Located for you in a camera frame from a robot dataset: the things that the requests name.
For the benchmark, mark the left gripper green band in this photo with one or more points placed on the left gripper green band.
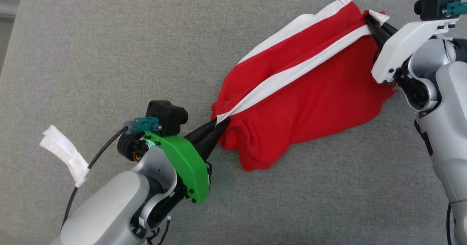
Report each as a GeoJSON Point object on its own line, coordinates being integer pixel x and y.
{"type": "Point", "coordinates": [188, 168]}

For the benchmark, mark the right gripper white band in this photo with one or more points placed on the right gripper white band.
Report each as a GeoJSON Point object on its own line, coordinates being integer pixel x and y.
{"type": "Point", "coordinates": [405, 46]}

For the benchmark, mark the red basketball jersey white trim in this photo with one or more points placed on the red basketball jersey white trim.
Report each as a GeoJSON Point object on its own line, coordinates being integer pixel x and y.
{"type": "Point", "coordinates": [310, 95]}

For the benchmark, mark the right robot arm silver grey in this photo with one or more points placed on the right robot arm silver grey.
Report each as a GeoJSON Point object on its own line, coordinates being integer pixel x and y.
{"type": "Point", "coordinates": [447, 128]}

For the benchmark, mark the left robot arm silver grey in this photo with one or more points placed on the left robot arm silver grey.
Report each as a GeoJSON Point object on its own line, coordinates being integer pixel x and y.
{"type": "Point", "coordinates": [105, 208]}

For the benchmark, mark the light grey fabric sofa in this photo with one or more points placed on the light grey fabric sofa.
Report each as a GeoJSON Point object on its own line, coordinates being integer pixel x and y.
{"type": "Point", "coordinates": [91, 55]}

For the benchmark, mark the white tape tag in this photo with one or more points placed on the white tape tag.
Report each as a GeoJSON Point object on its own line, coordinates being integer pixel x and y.
{"type": "Point", "coordinates": [64, 150]}

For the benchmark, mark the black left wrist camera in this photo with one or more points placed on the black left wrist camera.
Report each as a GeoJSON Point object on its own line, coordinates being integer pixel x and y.
{"type": "Point", "coordinates": [168, 117]}

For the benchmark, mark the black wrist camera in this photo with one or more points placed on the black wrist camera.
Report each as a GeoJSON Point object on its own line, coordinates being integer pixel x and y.
{"type": "Point", "coordinates": [434, 4]}
{"type": "Point", "coordinates": [168, 117]}

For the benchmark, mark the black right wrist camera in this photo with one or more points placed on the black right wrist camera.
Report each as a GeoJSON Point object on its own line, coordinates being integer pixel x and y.
{"type": "Point", "coordinates": [434, 4]}

